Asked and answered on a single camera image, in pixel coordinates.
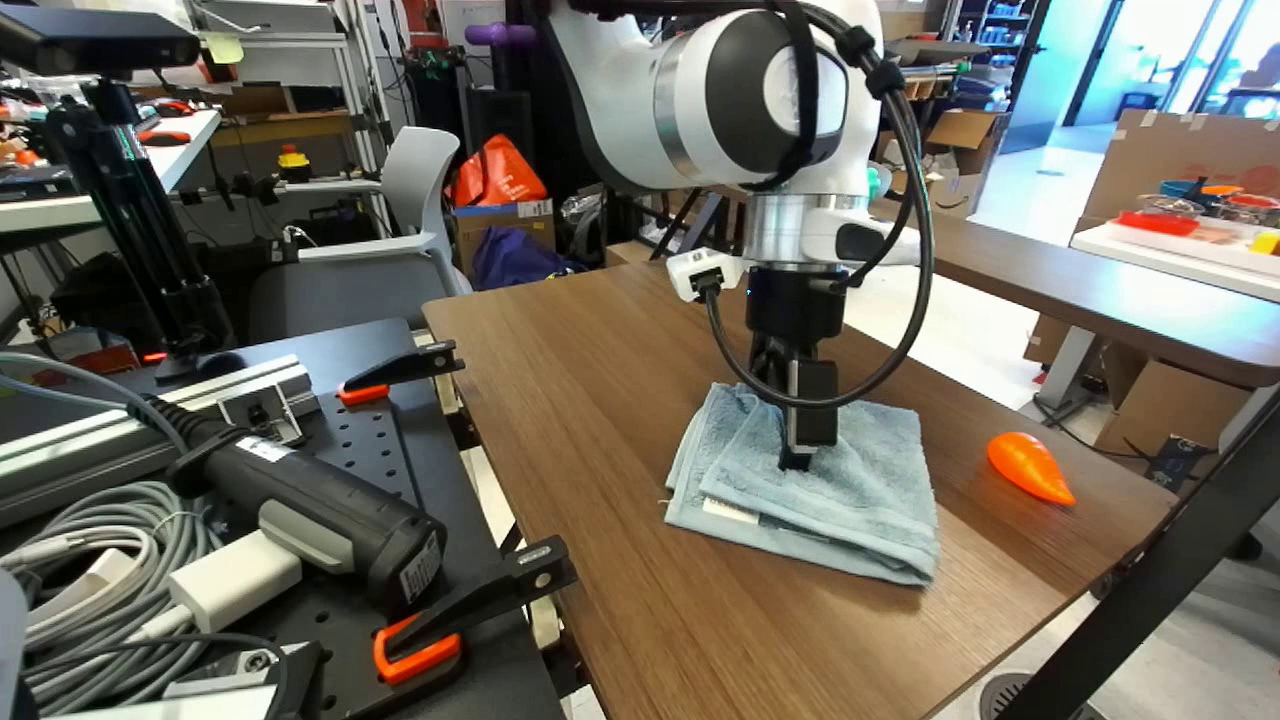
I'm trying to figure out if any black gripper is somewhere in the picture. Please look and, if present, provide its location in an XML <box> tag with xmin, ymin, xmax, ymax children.
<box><xmin>741</xmin><ymin>266</ymin><xmax>852</xmax><ymax>473</ymax></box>

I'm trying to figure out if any blue terry towel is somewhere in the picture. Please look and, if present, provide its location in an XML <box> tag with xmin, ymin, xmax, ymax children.
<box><xmin>661</xmin><ymin>378</ymin><xmax>940</xmax><ymax>591</ymax></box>

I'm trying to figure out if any orange carrot-shaped toy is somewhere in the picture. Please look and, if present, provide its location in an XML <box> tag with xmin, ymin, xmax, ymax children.
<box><xmin>979</xmin><ymin>427</ymin><xmax>1081</xmax><ymax>510</ymax></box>

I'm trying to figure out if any grey table leg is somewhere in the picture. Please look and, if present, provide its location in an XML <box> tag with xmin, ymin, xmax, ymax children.
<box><xmin>1031</xmin><ymin>322</ymin><xmax>1102</xmax><ymax>423</ymax></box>

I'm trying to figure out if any dark blue bag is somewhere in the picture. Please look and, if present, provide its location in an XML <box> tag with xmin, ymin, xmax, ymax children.
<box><xmin>467</xmin><ymin>225</ymin><xmax>575</xmax><ymax>294</ymax></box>

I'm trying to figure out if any open cardboard box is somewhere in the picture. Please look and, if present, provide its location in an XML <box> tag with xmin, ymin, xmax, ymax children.
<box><xmin>917</xmin><ymin>103</ymin><xmax>1006</xmax><ymax>185</ymax></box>

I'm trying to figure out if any small cardboard box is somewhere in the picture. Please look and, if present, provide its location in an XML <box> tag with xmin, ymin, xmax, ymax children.
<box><xmin>449</xmin><ymin>197</ymin><xmax>560</xmax><ymax>274</ymax></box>

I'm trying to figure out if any long wooden side table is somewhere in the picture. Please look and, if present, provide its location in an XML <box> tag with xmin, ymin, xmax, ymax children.
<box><xmin>863</xmin><ymin>212</ymin><xmax>1280</xmax><ymax>390</ymax></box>

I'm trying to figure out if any orange bag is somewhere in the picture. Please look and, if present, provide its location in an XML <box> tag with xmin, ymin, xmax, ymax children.
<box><xmin>443</xmin><ymin>130</ymin><xmax>551</xmax><ymax>212</ymax></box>

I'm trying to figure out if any cardboard box under table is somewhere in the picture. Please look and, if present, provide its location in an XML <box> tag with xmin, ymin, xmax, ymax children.
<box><xmin>1093</xmin><ymin>357</ymin><xmax>1251</xmax><ymax>464</ymax></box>

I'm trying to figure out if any round floor drain grate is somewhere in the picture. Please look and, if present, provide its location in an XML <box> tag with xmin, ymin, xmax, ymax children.
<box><xmin>977</xmin><ymin>667</ymin><xmax>1111</xmax><ymax>720</ymax></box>

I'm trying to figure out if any red toy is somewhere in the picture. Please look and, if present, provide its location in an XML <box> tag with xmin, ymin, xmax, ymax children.
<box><xmin>1117</xmin><ymin>204</ymin><xmax>1201</xmax><ymax>238</ymax></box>

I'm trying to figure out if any white board with toys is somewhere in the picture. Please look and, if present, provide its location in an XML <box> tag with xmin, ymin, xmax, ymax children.
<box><xmin>1067</xmin><ymin>217</ymin><xmax>1280</xmax><ymax>304</ymax></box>

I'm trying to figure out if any black perforated mounting board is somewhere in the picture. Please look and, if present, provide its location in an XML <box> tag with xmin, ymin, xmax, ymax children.
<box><xmin>77</xmin><ymin>315</ymin><xmax>573</xmax><ymax>720</ymax></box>

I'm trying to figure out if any black diagonal table beam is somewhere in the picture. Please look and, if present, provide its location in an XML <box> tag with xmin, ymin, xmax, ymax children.
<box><xmin>996</xmin><ymin>384</ymin><xmax>1280</xmax><ymax>720</ymax></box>

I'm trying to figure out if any large cardboard panel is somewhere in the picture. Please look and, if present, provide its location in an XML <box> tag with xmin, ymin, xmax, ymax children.
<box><xmin>1078</xmin><ymin>107</ymin><xmax>1280</xmax><ymax>231</ymax></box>

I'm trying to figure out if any purple cylinder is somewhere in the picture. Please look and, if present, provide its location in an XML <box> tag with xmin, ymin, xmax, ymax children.
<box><xmin>462</xmin><ymin>20</ymin><xmax>536</xmax><ymax>50</ymax></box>

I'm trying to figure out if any black and grey handheld device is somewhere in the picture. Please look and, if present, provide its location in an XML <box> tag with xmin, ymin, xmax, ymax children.
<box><xmin>197</xmin><ymin>433</ymin><xmax>454</xmax><ymax>614</ymax></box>

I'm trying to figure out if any yellow and black object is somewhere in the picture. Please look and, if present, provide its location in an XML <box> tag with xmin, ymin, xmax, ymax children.
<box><xmin>274</xmin><ymin>140</ymin><xmax>317</xmax><ymax>185</ymax></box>

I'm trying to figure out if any white power adapter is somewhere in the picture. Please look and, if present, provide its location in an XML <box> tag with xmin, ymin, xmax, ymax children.
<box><xmin>166</xmin><ymin>529</ymin><xmax>308</xmax><ymax>639</ymax></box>

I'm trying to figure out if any white workbench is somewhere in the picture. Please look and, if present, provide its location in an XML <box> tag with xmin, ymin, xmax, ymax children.
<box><xmin>0</xmin><ymin>103</ymin><xmax>226</xmax><ymax>243</ymax></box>

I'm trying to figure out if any black tripod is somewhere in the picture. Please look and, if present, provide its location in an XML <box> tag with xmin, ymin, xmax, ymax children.
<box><xmin>34</xmin><ymin>73</ymin><xmax>235</xmax><ymax>364</ymax></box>

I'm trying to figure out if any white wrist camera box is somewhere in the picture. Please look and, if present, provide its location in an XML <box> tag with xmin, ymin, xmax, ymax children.
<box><xmin>666</xmin><ymin>243</ymin><xmax>750</xmax><ymax>307</ymax></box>

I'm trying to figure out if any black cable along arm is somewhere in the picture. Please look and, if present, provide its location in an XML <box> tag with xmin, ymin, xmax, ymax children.
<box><xmin>692</xmin><ymin>0</ymin><xmax>936</xmax><ymax>410</ymax></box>

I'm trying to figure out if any black clamp with orange handle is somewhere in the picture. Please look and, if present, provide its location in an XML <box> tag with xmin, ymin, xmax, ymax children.
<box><xmin>332</xmin><ymin>335</ymin><xmax>467</xmax><ymax>417</ymax></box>
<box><xmin>368</xmin><ymin>533</ymin><xmax>580</xmax><ymax>692</ymax></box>

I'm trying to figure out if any thick grey curved cable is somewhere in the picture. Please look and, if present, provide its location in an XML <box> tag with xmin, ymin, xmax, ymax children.
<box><xmin>0</xmin><ymin>346</ymin><xmax>191</xmax><ymax>455</ymax></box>

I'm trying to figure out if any aluminium extrusion rail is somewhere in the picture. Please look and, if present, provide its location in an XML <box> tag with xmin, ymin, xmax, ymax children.
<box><xmin>0</xmin><ymin>350</ymin><xmax>321</xmax><ymax>522</ymax></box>

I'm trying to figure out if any grey cable bundle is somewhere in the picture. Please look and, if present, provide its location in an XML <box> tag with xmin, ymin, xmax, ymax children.
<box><xmin>0</xmin><ymin>475</ymin><xmax>226</xmax><ymax>714</ymax></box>

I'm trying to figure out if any black camera on tripod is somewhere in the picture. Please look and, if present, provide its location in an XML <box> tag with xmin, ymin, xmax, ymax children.
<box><xmin>0</xmin><ymin>4</ymin><xmax>205</xmax><ymax>74</ymax></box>

